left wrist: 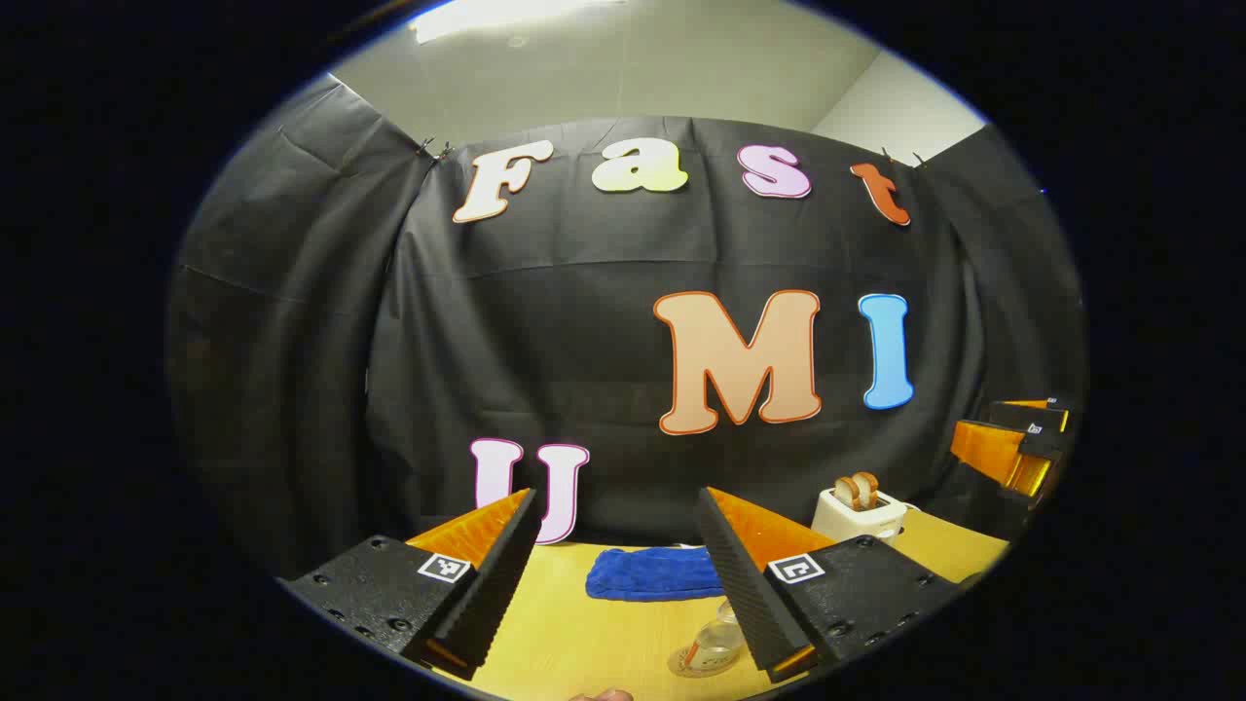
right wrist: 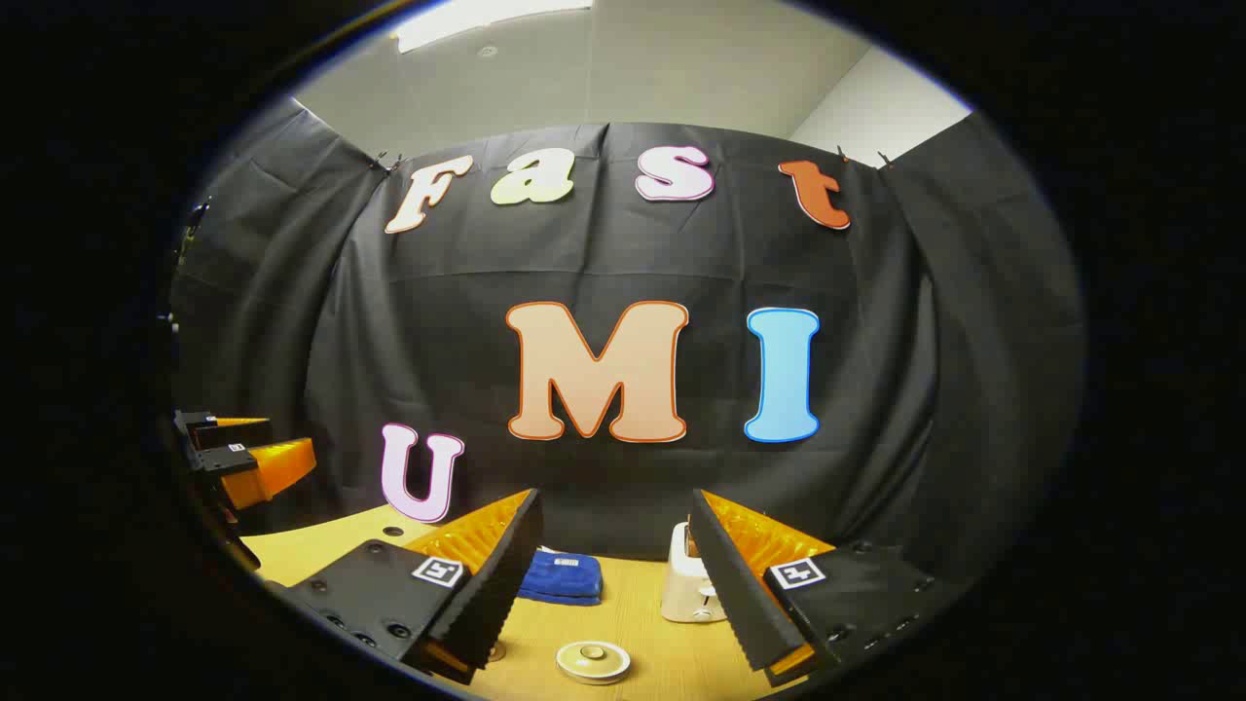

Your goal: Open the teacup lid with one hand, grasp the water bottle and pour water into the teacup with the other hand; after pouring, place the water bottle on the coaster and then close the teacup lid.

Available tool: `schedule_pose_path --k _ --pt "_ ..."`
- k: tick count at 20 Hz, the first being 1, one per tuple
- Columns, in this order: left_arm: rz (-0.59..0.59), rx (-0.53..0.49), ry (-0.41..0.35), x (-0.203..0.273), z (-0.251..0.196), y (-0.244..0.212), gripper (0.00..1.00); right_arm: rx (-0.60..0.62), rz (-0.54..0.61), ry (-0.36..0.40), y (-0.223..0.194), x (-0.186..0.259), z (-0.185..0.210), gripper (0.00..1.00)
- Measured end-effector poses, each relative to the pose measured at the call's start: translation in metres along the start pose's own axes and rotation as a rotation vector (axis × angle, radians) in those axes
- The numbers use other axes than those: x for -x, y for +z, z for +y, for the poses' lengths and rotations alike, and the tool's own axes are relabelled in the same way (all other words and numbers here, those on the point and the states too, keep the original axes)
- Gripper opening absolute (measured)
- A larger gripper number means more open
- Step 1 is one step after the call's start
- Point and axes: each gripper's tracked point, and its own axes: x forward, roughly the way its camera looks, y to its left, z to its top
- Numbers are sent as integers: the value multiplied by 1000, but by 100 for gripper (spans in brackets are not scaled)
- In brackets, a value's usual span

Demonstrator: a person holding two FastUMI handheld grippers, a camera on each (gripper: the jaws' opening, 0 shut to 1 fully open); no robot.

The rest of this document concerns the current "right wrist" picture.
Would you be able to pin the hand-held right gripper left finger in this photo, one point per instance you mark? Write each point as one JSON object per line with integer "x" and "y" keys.
{"x": 496, "y": 584}

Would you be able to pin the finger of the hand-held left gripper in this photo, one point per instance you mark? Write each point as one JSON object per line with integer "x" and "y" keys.
{"x": 209, "y": 430}
{"x": 263, "y": 467}

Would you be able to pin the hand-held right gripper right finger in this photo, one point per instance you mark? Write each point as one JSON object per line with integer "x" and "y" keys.
{"x": 735, "y": 594}

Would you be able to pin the cream teacup lid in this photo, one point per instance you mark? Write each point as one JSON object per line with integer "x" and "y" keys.
{"x": 593, "y": 664}

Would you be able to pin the cream toaster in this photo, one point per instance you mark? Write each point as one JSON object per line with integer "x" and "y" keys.
{"x": 681, "y": 584}

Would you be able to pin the blue towel cloth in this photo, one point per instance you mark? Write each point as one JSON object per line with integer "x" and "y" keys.
{"x": 569, "y": 584}

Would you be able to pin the black backdrop cloth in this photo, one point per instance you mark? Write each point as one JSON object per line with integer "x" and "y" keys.
{"x": 623, "y": 253}

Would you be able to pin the ceiling light panel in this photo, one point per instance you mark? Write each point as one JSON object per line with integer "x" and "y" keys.
{"x": 487, "y": 19}

